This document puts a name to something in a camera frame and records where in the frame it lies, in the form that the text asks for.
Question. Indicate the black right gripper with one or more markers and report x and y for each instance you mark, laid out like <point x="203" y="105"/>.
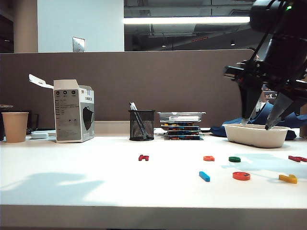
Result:
<point x="283" y="64"/>

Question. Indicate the orange letter o magnet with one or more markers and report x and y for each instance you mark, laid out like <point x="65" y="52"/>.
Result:
<point x="236" y="176"/>

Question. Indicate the blue foam slipper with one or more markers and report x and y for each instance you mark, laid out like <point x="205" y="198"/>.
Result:
<point x="232" y="122"/>
<point x="261" y="115"/>

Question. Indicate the blue letter l magnet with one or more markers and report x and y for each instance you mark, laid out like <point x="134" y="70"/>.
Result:
<point x="204" y="176"/>

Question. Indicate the brown desk partition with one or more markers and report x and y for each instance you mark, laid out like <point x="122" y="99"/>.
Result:
<point x="120" y="79"/>

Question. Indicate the long ceiling light strip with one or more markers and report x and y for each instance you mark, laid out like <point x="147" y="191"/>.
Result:
<point x="168" y="20"/>

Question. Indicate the green letter e magnet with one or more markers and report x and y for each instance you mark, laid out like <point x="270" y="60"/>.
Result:
<point x="231" y="159"/>

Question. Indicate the clear plastic tray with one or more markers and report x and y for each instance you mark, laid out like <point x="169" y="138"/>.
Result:
<point x="165" y="116"/>

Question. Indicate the beige oval tray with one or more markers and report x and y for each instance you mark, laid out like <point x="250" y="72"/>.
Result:
<point x="254" y="139"/>

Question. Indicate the brown paper cup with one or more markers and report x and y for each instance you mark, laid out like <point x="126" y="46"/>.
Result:
<point x="15" y="128"/>

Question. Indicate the yellow letter v magnet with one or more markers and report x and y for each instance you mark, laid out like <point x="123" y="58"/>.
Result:
<point x="285" y="178"/>

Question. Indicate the metal wall switch plate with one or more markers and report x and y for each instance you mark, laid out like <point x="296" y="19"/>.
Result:
<point x="79" y="44"/>

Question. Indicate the red letter h magnet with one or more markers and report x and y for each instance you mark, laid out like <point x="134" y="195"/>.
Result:
<point x="141" y="158"/>

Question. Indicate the black mug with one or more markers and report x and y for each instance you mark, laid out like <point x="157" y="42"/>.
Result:
<point x="33" y="123"/>

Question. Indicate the small white case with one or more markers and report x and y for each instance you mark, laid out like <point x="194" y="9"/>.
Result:
<point x="39" y="135"/>

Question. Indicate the black mesh pen holder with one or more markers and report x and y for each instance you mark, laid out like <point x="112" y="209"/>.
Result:
<point x="141" y="127"/>

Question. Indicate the white grey mask box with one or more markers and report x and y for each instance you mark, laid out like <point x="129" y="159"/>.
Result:
<point x="69" y="115"/>

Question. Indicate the dark red letter magnet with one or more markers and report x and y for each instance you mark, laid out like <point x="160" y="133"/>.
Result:
<point x="294" y="158"/>

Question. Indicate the black white pen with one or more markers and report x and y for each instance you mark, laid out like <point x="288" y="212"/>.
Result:
<point x="132" y="106"/>

